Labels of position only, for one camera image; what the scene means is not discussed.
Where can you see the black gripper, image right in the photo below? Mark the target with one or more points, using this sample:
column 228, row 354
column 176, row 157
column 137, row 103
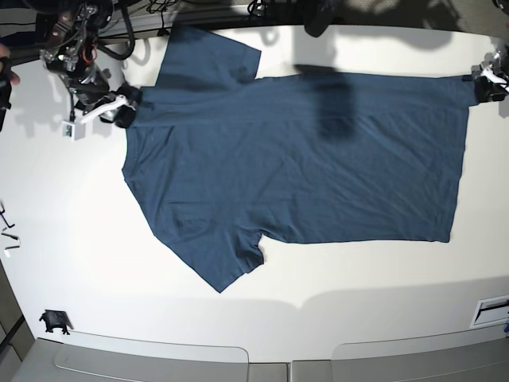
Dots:
column 491, row 81

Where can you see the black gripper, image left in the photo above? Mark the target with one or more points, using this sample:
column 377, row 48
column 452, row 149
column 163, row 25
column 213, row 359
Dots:
column 91, row 93

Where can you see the dark blue T-shirt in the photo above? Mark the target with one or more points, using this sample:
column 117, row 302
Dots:
column 218, row 157

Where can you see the person's hand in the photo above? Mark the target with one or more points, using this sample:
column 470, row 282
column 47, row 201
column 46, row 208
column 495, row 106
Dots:
column 6, row 65

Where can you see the black hex key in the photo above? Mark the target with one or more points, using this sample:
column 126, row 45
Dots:
column 5, row 223

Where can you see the black plastic clip part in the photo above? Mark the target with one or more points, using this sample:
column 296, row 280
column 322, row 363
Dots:
column 56, row 319

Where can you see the grey left chair back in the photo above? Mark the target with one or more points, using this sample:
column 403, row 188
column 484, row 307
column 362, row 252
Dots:
column 52, row 361

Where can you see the grey chair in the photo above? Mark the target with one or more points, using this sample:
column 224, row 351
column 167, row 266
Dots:
column 52, row 361
column 464, row 356

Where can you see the grey right chair back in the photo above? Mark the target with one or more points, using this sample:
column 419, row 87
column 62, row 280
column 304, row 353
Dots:
column 464, row 356

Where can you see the white wrist camera, image left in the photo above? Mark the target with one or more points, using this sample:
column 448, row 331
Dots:
column 73, row 131

